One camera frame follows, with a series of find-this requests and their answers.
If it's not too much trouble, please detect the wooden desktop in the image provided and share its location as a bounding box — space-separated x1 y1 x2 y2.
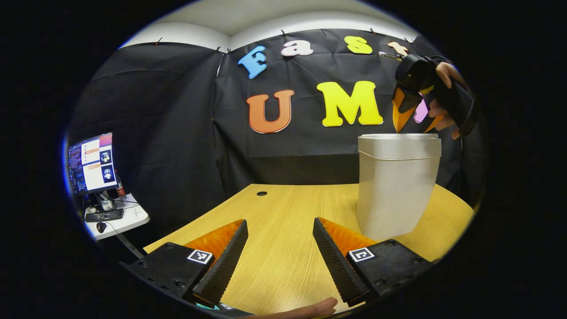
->
143 183 475 316

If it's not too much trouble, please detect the black keyboard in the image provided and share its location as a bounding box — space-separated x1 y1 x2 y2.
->
85 209 124 222

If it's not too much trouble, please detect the computer monitor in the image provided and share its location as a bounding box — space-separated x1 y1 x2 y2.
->
69 133 119 196

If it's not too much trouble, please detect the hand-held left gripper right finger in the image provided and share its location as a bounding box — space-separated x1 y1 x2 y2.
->
312 217 434 307

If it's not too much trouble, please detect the black backdrop cloth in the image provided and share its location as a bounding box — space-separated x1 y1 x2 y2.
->
71 29 488 240

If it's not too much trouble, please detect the white desktop garbage bin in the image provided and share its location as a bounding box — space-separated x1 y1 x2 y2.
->
356 133 442 241

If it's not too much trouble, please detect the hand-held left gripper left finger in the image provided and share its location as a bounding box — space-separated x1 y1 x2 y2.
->
128 219 249 306

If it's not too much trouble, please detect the white side table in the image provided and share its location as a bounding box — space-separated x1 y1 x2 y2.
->
84 193 150 260

